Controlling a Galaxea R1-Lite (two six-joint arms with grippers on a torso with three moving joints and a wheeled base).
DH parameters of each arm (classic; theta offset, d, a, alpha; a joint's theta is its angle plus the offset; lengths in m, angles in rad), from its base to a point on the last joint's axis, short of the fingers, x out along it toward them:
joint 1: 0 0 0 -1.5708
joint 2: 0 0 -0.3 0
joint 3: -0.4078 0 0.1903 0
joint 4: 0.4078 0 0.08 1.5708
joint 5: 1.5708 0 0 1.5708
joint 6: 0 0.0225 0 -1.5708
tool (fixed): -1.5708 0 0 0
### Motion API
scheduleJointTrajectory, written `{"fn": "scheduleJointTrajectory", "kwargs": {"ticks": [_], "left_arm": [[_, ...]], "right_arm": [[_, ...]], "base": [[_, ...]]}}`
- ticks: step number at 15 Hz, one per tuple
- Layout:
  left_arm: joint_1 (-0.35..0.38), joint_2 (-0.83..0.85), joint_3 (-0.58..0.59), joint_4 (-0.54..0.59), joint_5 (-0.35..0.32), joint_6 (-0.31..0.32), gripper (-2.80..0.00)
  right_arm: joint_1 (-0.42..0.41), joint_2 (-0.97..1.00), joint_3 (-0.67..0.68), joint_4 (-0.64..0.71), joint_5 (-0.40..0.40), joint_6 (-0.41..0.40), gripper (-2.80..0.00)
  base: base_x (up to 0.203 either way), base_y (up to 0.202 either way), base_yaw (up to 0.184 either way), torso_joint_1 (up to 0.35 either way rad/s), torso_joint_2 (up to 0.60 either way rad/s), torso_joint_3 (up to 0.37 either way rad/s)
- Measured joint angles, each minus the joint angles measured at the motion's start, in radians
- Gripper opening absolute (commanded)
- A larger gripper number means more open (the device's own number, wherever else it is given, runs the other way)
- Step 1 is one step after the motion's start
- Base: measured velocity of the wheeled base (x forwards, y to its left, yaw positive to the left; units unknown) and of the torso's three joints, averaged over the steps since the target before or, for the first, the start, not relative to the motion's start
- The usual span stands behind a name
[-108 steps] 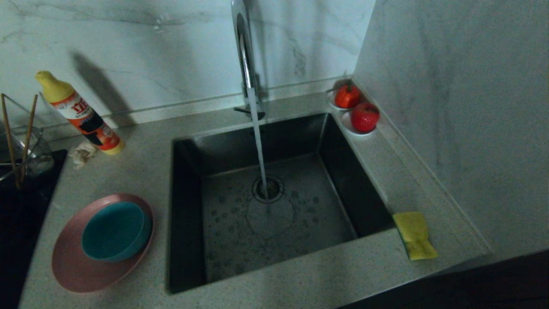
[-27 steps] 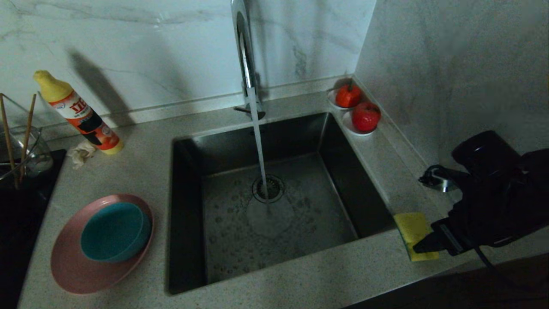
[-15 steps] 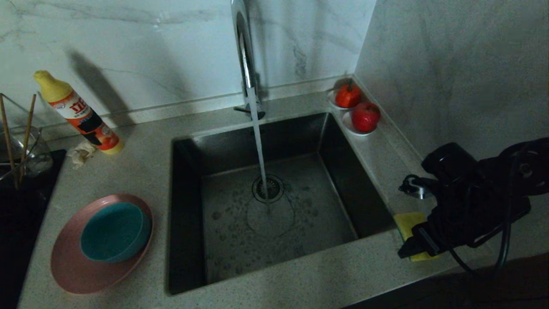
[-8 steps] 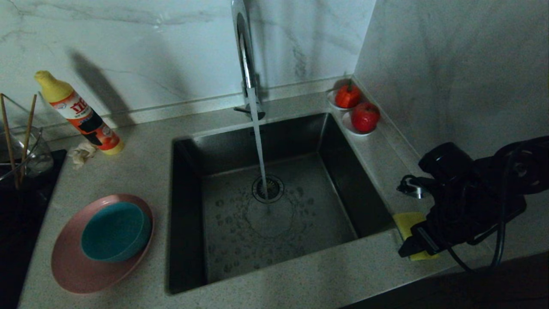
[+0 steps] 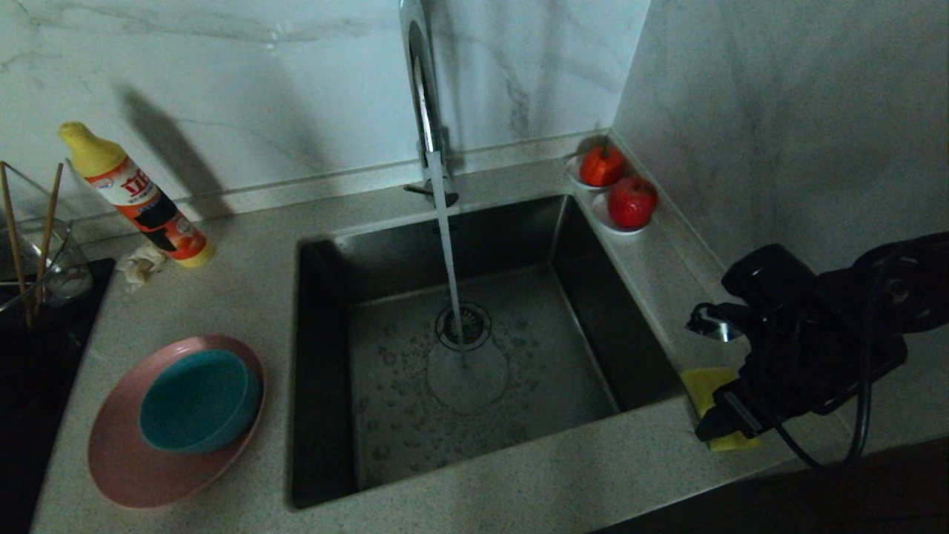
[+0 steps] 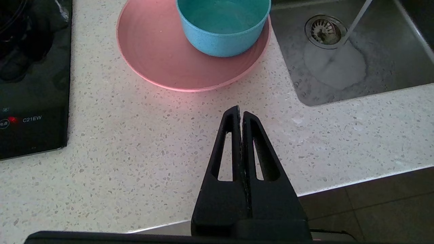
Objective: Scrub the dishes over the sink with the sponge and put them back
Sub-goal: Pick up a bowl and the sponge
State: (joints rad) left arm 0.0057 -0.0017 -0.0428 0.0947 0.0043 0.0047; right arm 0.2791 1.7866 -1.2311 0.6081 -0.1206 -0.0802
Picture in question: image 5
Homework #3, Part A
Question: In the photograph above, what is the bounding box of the brown wooden chopstick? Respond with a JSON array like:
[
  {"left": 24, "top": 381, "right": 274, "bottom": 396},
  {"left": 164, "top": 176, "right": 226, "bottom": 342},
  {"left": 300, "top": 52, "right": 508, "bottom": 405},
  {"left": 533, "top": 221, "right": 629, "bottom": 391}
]
[{"left": 32, "top": 163, "right": 65, "bottom": 312}]

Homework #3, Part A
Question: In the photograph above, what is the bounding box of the teal bowl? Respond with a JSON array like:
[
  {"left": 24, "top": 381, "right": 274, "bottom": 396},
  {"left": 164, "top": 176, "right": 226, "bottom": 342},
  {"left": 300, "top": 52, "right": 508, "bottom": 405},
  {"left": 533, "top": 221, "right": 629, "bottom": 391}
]
[{"left": 139, "top": 349, "right": 262, "bottom": 455}]

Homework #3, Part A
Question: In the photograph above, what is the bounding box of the long black arm cable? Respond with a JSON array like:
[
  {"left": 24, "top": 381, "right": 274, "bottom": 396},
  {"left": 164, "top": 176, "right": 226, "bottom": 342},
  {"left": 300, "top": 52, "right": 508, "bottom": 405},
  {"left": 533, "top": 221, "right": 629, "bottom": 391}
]
[{"left": 771, "top": 256, "right": 902, "bottom": 470}]

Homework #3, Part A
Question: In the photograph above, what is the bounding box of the crumpled white tissue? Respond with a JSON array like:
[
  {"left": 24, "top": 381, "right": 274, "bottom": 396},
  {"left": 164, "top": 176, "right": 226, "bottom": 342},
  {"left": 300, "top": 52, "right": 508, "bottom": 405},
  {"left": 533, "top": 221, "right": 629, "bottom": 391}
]
[{"left": 119, "top": 247, "right": 168, "bottom": 292}]

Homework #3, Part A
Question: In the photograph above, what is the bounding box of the red apple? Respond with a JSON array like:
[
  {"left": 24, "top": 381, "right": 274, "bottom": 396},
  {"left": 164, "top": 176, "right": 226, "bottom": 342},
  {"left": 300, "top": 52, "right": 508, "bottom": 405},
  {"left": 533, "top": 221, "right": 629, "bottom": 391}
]
[{"left": 606, "top": 177, "right": 658, "bottom": 229}]

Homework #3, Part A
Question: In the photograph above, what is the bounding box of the orange-red tomato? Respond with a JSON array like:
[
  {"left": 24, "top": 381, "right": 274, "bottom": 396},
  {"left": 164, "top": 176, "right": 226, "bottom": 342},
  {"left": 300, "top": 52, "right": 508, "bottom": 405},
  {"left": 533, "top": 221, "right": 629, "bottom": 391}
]
[{"left": 578, "top": 141, "right": 625, "bottom": 188}]

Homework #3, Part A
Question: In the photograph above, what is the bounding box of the clear glass pot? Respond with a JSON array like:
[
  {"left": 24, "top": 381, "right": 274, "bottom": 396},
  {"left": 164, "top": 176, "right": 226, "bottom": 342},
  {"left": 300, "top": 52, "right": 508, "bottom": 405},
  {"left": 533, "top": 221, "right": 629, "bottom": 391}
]
[{"left": 0, "top": 217, "right": 94, "bottom": 327}]

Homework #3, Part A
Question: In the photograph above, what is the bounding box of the round metal drain strainer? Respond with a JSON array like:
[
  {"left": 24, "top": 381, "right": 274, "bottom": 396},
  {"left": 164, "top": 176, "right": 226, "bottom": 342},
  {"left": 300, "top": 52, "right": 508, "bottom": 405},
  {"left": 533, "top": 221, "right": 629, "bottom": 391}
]
[{"left": 435, "top": 302, "right": 492, "bottom": 352}]

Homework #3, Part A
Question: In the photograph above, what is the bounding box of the pink plate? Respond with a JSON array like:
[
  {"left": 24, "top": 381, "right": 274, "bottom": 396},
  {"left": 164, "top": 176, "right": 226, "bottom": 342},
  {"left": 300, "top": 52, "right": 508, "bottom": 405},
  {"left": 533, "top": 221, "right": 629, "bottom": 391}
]
[{"left": 87, "top": 335, "right": 266, "bottom": 509}]

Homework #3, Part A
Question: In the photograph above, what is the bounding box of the yellow-capped orange dish soap bottle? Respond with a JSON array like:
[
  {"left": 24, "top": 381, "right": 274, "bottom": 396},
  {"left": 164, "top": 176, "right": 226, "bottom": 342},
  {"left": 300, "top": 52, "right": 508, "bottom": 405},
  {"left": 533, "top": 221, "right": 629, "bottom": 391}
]
[{"left": 59, "top": 122, "right": 216, "bottom": 269}]

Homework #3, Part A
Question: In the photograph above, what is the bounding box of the stainless steel sink basin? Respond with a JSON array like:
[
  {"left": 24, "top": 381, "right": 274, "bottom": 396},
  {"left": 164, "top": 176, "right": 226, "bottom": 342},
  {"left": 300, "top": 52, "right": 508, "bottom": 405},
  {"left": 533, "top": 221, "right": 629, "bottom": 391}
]
[{"left": 291, "top": 194, "right": 683, "bottom": 509}]

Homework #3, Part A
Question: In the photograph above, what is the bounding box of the yellow sponge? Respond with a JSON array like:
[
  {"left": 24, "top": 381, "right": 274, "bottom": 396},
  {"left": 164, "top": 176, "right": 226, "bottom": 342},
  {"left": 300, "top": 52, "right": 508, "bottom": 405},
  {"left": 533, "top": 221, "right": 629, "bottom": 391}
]
[{"left": 681, "top": 367, "right": 762, "bottom": 453}]

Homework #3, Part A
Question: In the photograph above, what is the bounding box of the chrome kitchen faucet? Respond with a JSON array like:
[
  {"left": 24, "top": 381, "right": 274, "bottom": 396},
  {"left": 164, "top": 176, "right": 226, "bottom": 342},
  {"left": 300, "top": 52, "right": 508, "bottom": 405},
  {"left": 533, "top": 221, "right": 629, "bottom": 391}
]
[{"left": 393, "top": 0, "right": 459, "bottom": 211}]

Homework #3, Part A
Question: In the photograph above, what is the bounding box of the running water stream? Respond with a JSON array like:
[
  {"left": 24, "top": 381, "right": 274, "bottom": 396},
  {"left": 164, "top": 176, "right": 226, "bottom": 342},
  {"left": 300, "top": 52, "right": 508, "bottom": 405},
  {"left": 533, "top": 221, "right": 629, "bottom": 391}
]
[{"left": 426, "top": 152, "right": 472, "bottom": 349}]

